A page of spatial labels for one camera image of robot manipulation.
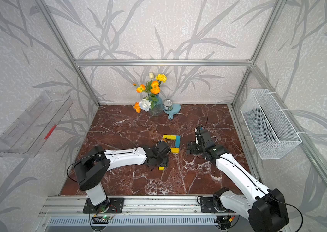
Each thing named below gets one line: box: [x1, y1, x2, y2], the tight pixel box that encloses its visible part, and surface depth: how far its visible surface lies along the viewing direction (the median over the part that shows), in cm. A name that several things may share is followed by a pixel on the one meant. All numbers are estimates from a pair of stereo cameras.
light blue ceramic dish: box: [162, 103, 182, 120], surface depth 118 cm
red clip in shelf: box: [44, 124, 58, 140], surface depth 67 cm
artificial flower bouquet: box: [132, 72, 167, 114], surface depth 86 cm
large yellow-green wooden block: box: [163, 134, 177, 140], surface depth 102 cm
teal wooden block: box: [175, 135, 181, 148], surface depth 98 cm
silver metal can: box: [163, 99, 173, 112], surface depth 117 cm
